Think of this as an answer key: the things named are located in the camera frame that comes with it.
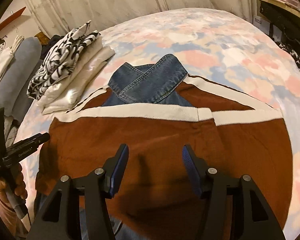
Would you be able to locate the denim and brown jacket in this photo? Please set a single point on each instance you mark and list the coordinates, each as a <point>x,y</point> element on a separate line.
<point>165,135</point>

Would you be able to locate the white folded towel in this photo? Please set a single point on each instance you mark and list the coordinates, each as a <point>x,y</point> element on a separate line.
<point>2,62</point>

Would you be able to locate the person's left hand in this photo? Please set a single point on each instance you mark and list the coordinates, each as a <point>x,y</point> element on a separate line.
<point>0,190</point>

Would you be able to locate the cream cloth bundle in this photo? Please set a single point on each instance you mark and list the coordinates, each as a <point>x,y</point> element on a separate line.
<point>17,42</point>

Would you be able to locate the blue-grey bolster pillow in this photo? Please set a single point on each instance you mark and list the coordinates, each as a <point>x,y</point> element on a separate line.
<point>17,67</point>

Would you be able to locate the black white speckled cloth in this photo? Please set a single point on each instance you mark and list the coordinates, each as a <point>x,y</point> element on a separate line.
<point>295,55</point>

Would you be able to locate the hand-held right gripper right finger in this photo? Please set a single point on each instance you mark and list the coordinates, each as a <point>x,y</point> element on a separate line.
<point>192,170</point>

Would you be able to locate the cartoon face wall sticker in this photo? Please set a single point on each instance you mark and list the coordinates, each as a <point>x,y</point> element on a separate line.
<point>1,43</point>

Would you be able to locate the black clothing pile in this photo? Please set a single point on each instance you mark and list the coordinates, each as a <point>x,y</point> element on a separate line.
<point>52,42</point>

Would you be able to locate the cream leaf-print curtain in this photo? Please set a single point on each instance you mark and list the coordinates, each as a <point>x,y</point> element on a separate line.
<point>115,0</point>

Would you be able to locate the floral pastel bed sheet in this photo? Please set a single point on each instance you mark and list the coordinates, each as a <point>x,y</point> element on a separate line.
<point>215,37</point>

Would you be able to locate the black bag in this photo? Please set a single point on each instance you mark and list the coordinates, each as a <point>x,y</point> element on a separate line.
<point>285,22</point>

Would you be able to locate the black and white patterned garment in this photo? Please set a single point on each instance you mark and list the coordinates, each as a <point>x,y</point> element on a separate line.
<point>60,62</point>

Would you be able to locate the white printed box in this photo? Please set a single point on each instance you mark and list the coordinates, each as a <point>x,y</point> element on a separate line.
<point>261,25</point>

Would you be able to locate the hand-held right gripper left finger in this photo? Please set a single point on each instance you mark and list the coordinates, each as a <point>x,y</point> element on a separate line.
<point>120,167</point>

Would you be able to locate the grey rolled blanket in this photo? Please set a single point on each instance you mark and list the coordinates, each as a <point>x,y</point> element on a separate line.
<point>22,105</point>

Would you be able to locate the white folded garment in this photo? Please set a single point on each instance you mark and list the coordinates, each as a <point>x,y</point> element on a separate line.
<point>90,65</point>

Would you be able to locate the person's left forearm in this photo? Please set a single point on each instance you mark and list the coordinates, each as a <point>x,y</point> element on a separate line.
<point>7,217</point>

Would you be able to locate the red wall shelf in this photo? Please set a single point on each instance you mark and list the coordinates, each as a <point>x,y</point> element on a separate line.
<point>12,17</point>

